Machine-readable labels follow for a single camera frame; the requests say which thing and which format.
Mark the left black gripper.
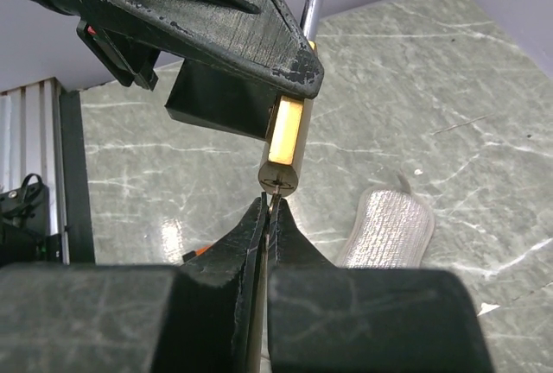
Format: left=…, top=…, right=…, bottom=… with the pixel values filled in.
left=76, top=0, right=324, bottom=140

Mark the small silver brass-lock key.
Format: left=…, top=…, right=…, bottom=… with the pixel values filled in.
left=265, top=186, right=282, bottom=252

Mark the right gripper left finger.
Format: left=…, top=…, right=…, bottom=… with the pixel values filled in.
left=1, top=197, right=267, bottom=372

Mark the orange black small padlock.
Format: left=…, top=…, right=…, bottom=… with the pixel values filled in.
left=181, top=245, right=211, bottom=263

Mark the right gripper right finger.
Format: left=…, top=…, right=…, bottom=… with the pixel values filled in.
left=267, top=199, right=494, bottom=372

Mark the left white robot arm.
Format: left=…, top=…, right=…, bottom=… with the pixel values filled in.
left=29, top=0, right=324, bottom=139

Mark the brass padlock silver shackle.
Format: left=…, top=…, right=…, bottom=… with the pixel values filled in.
left=257, top=0, right=324, bottom=197

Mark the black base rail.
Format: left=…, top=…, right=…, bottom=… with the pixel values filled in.
left=0, top=77, right=96, bottom=266

